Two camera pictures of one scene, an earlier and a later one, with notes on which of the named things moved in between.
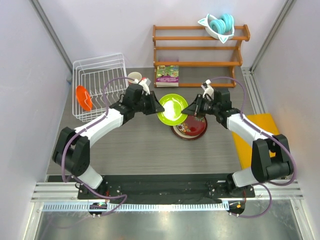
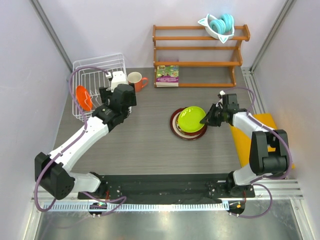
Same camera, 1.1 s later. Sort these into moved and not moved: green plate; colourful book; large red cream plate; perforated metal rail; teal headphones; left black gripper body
Moved: left black gripper body; green plate
Not moved: perforated metal rail; colourful book; teal headphones; large red cream plate
